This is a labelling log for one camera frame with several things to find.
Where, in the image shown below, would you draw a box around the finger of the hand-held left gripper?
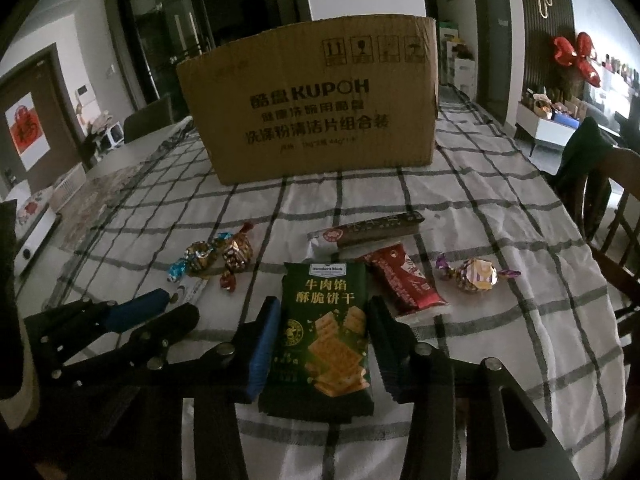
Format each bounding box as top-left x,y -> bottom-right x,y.
37,302 -> 201,396
24,289 -> 170,361

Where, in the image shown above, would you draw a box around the long brown snack bar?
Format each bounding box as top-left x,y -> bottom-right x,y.
306,211 -> 426,261

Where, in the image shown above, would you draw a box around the green cracker packet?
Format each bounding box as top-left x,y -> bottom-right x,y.
257,260 -> 376,418

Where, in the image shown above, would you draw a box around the white slatted basket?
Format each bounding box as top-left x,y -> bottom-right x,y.
49,167 -> 89,212

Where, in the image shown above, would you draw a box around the white checked tablecloth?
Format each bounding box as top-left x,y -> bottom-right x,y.
15,85 -> 632,480

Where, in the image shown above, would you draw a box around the wooden chair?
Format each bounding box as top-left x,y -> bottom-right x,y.
574,147 -> 640,311

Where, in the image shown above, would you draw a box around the white tray of clutter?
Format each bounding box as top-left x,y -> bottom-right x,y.
515,102 -> 583,159

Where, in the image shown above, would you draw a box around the red snack packet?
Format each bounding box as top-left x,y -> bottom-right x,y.
367,242 -> 449,317

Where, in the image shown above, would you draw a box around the dark upholstered chair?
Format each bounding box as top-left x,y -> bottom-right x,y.
122,96 -> 174,144

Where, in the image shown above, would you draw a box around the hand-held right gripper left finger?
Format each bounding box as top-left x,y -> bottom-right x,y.
45,296 -> 282,480

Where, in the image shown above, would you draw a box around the white shelf unit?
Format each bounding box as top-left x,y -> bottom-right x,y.
440,35 -> 479,97

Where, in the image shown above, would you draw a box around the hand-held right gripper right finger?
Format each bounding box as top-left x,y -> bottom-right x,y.
367,296 -> 583,480

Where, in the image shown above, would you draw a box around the floral table mat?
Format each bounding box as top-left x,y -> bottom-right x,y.
50,162 -> 148,248

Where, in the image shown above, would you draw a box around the gold candy red wrapper ends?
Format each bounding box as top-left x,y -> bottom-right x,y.
220,222 -> 256,293

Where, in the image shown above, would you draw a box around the brown cardboard box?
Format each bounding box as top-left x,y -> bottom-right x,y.
176,14 -> 440,186

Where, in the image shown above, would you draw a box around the gold candy blue wrapper ends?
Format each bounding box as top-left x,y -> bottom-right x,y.
167,231 -> 236,282

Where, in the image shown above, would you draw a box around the red paper door poster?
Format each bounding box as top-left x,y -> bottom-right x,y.
5,92 -> 51,171

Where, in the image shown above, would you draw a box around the small white packet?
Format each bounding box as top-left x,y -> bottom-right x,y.
172,277 -> 210,307

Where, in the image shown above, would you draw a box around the gold candy purple wrapper ends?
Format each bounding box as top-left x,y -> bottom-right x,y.
435,255 -> 522,293

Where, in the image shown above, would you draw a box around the red balloon bow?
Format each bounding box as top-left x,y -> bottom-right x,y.
552,32 -> 604,87

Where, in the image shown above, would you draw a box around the dark jacket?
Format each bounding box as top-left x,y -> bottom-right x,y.
552,117 -> 626,196

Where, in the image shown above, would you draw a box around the white table appliance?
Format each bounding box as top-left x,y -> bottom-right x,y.
12,209 -> 63,277

